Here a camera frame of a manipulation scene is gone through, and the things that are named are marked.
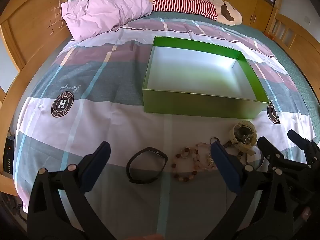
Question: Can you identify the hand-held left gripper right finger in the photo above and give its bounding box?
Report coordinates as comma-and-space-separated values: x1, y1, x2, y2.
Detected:
205, 141, 295, 240

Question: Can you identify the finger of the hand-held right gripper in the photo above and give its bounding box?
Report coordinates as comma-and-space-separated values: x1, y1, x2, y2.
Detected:
287, 129, 320, 166
257, 136, 286, 167

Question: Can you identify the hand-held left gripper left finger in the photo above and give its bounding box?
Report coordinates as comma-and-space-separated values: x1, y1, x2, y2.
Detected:
27, 141, 115, 240

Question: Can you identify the pink crystal bead bracelet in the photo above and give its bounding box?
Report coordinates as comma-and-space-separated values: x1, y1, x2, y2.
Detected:
195, 142, 218, 172

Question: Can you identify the beige wristwatch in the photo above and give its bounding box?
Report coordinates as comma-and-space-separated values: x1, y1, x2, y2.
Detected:
229, 120, 258, 155

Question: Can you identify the green cardboard box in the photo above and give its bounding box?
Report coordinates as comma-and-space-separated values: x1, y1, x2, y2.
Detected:
142, 36, 270, 119

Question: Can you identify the black fitness wristband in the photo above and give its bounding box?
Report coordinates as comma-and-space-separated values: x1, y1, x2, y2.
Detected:
126, 147, 169, 184

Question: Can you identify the person's right hand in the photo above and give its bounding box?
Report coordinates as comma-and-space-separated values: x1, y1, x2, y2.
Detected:
300, 206, 313, 222

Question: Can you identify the silver metal bangle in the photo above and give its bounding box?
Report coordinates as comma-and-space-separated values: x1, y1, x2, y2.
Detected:
246, 152, 265, 172

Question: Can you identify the checked printed bed sheet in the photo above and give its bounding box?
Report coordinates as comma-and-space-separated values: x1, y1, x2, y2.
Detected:
14, 11, 320, 240

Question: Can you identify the black electronic device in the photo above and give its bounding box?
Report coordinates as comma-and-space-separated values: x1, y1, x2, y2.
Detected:
4, 135, 15, 177

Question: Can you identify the pink pillow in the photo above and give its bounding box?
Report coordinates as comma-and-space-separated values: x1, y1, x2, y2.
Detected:
61, 0, 153, 42

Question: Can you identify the red striped plush toy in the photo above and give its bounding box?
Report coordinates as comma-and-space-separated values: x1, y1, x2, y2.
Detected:
145, 0, 243, 26

